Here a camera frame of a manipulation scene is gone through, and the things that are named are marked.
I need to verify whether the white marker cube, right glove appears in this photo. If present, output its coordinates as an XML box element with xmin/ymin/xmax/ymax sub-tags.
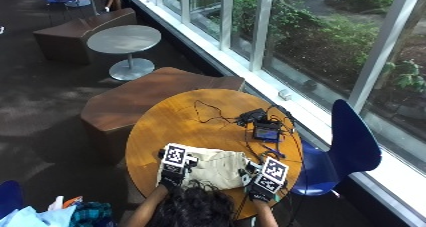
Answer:
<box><xmin>254</xmin><ymin>156</ymin><xmax>290</xmax><ymax>194</ymax></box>

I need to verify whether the teal plaid garment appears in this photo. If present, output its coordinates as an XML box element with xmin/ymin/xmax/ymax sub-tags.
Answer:
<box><xmin>68</xmin><ymin>201</ymin><xmax>116</xmax><ymax>227</ymax></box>

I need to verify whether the black glove cable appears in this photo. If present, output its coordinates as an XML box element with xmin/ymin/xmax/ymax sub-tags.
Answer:
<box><xmin>233</xmin><ymin>190</ymin><xmax>250</xmax><ymax>222</ymax></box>

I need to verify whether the black box device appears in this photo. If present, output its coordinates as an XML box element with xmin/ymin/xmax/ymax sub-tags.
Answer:
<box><xmin>238</xmin><ymin>108</ymin><xmax>268</xmax><ymax>125</ymax></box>

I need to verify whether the white marker cube, left glove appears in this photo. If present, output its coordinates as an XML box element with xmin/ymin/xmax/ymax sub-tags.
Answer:
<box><xmin>161</xmin><ymin>142</ymin><xmax>190</xmax><ymax>175</ymax></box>

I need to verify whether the orange packet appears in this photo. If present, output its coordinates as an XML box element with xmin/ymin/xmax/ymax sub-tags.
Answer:
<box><xmin>61</xmin><ymin>195</ymin><xmax>85</xmax><ymax>209</ymax></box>

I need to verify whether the dark blue seat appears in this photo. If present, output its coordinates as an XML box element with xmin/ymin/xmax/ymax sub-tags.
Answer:
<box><xmin>0</xmin><ymin>179</ymin><xmax>25</xmax><ymax>219</ymax></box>

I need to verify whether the blue pen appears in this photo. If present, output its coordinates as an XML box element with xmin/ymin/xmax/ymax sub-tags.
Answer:
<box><xmin>261</xmin><ymin>144</ymin><xmax>288</xmax><ymax>160</ymax></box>

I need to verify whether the white marker cube, glove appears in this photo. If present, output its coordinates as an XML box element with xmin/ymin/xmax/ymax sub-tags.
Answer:
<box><xmin>254</xmin><ymin>156</ymin><xmax>290</xmax><ymax>194</ymax></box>
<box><xmin>161</xmin><ymin>142</ymin><xmax>190</xmax><ymax>175</ymax></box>

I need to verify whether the small white sill block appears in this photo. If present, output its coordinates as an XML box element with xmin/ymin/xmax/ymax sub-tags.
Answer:
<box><xmin>277</xmin><ymin>88</ymin><xmax>293</xmax><ymax>101</ymax></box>

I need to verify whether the beige cloth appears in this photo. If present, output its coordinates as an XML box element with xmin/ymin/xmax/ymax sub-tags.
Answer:
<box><xmin>156</xmin><ymin>146</ymin><xmax>253</xmax><ymax>192</ymax></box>

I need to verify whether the large brown bench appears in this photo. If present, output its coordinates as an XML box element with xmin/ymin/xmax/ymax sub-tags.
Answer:
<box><xmin>80</xmin><ymin>66</ymin><xmax>246</xmax><ymax>165</ymax></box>

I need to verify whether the small brown bench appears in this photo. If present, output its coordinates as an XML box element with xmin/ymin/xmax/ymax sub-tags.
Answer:
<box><xmin>32</xmin><ymin>7</ymin><xmax>139</xmax><ymax>67</ymax></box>

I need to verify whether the blue shell chair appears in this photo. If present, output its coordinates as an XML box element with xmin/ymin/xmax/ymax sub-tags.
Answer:
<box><xmin>290</xmin><ymin>98</ymin><xmax>384</xmax><ymax>198</ymax></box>

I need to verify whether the person's left hand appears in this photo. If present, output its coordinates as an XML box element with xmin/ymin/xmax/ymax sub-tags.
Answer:
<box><xmin>157</xmin><ymin>148</ymin><xmax>200</xmax><ymax>192</ymax></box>

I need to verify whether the black device with blue screen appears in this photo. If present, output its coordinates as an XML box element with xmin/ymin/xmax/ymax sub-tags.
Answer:
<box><xmin>252</xmin><ymin>120</ymin><xmax>284</xmax><ymax>143</ymax></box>

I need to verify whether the black cable bundle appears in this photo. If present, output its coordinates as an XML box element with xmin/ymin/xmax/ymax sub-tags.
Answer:
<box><xmin>265</xmin><ymin>103</ymin><xmax>306</xmax><ymax>166</ymax></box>

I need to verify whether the thin black cable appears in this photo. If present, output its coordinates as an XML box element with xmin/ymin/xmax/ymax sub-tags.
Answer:
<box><xmin>193</xmin><ymin>99</ymin><xmax>238</xmax><ymax>125</ymax></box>

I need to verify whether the person's right hand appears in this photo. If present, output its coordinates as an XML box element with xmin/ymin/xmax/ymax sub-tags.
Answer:
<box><xmin>237</xmin><ymin>161</ymin><xmax>285</xmax><ymax>203</ymax></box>

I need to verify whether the light blue garment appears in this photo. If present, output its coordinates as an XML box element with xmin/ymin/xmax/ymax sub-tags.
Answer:
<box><xmin>0</xmin><ymin>205</ymin><xmax>77</xmax><ymax>227</ymax></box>

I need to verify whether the grey round pedestal table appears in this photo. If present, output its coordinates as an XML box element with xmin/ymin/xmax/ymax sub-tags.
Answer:
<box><xmin>85</xmin><ymin>24</ymin><xmax>164</xmax><ymax>82</ymax></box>

